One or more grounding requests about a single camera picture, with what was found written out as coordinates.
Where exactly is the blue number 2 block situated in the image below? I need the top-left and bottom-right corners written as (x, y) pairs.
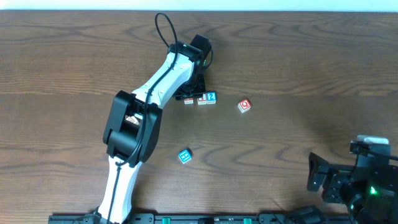
top-left (206, 91), bottom-right (217, 105)

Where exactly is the red letter I block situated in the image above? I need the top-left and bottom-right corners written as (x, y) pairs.
top-left (197, 93), bottom-right (207, 105)

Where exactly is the red letter A block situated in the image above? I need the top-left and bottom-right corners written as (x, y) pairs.
top-left (184, 98), bottom-right (194, 105)

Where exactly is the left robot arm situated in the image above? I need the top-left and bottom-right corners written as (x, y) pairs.
top-left (93, 42), bottom-right (213, 223)

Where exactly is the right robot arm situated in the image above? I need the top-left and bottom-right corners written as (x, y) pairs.
top-left (307, 152), bottom-right (397, 223)

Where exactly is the red letter Q block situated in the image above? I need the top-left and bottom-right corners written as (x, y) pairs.
top-left (238, 99), bottom-right (252, 113)

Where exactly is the pineapple green B block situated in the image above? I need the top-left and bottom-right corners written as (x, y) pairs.
top-left (125, 116), bottom-right (140, 126)

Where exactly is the blue letter H block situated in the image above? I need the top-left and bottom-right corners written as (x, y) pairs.
top-left (178, 149), bottom-right (192, 164)

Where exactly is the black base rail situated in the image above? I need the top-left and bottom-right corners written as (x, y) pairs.
top-left (47, 212), bottom-right (364, 224)

